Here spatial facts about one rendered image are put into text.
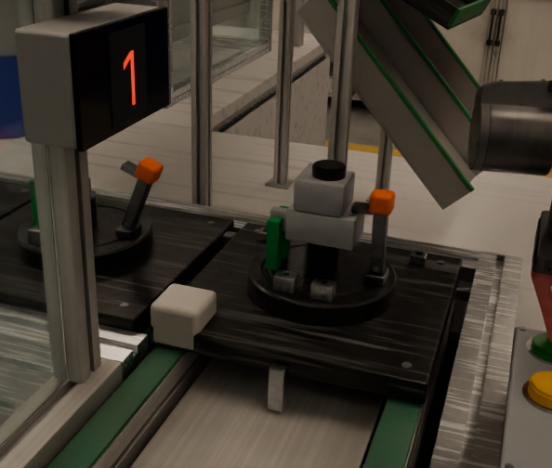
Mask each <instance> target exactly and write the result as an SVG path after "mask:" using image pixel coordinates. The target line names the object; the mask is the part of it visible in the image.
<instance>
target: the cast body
mask: <svg viewBox="0 0 552 468"><path fill-rule="evenodd" d="M354 182H355V173H354V172H352V171H347V170H346V166H345V165H344V164H343V163H342V162H339V161H334V160H320V161H317V162H315V163H314V164H313V165H308V166H307V167H306V168H305V169H304V170H303V171H302V172H301V173H300V175H299V176H298V177H297V178H296V179H295V184H294V202H293V203H292V204H291V205H290V206H289V208H288V209H287V208H282V207H276V206H273V207H272V208H271V209H270V216H275V217H280V218H282V219H283V231H285V238H286V239H287V240H291V241H301V242H306V243H312V244H318V245H322V246H328V247H334V248H339V249H345V250H350V251H351V250H353V248H354V247H355V245H356V243H357V241H358V240H359V238H360V236H361V234H362V233H363V225H364V214H358V213H352V212H351V206H352V205H353V203H354V202H352V201H353V193H354Z"/></svg>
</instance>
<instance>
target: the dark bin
mask: <svg viewBox="0 0 552 468"><path fill-rule="evenodd" d="M402 1H403V2H405V3H406V4H408V5H409V6H411V7H413V8H415V9H416V10H418V11H419V12H421V13H422V14H424V15H425V16H427V17H428V18H430V19H431V20H434V21H435V22H437V23H438V24H439V25H440V26H442V27H443V28H445V29H446V30H450V29H452V28H453V27H456V26H458V25H460V24H462V23H464V22H466V21H469V20H472V19H474V18H476V17H477V16H480V15H481V14H482V13H483V12H484V10H485V9H486V7H487V6H488V5H489V3H490V2H491V0H402Z"/></svg>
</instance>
